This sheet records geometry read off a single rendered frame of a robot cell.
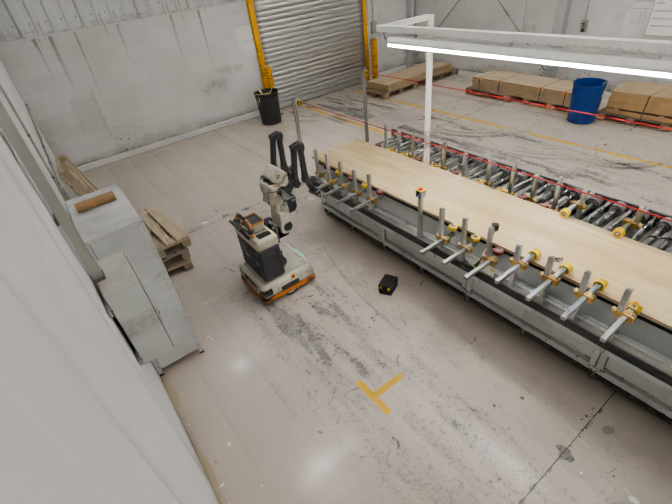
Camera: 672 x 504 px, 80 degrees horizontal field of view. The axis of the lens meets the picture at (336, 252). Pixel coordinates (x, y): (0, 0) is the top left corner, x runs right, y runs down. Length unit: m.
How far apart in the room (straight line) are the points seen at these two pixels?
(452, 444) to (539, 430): 0.66
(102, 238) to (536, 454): 3.52
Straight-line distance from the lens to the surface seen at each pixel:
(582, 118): 9.02
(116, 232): 3.41
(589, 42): 3.05
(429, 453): 3.38
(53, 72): 9.52
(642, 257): 3.88
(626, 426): 3.88
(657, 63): 2.92
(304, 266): 4.49
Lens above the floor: 3.01
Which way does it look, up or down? 36 degrees down
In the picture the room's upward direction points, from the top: 8 degrees counter-clockwise
